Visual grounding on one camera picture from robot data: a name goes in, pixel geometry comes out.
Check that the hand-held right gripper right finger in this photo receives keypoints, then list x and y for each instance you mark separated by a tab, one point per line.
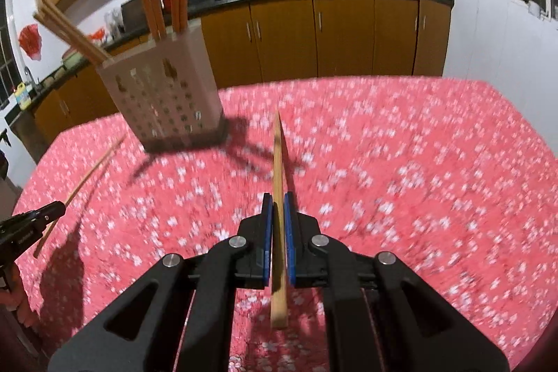
289	237

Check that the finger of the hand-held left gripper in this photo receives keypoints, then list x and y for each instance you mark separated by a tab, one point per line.
43	215

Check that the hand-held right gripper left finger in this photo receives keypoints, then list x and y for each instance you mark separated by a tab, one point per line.
268	232

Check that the white perforated chopstick holder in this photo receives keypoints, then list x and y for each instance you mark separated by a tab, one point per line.
165	93

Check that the person's left hand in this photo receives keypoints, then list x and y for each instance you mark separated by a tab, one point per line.
16	284

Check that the yellow detergent bottle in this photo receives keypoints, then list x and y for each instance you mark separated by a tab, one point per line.
22	96

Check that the metal kitchen faucet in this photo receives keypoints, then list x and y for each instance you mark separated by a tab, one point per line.
32	80

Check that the red floral tablecloth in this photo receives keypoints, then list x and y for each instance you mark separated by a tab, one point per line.
414	180

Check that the pale green pot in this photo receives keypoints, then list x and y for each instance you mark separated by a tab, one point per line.
74	59

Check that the red plastic bag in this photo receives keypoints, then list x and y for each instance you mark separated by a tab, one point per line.
96	36

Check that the clear glass jars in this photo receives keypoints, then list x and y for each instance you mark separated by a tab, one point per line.
114	23

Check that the yellow wooden base cabinet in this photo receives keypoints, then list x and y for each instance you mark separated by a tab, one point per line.
348	36

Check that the dark grey box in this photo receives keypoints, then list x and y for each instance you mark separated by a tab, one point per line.
133	17

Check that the small red bottle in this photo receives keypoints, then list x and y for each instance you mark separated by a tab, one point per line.
166	1

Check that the white window latch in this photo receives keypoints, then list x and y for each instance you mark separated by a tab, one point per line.
534	8

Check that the red bag on wall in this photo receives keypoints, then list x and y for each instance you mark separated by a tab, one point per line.
30	41

